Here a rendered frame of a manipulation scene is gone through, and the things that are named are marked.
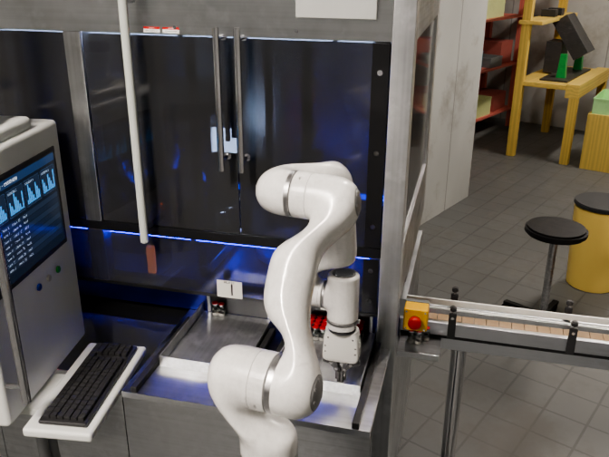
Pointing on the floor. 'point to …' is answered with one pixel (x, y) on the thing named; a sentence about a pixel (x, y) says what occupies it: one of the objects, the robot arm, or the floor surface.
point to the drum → (599, 259)
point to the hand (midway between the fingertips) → (340, 374)
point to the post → (394, 207)
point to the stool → (551, 234)
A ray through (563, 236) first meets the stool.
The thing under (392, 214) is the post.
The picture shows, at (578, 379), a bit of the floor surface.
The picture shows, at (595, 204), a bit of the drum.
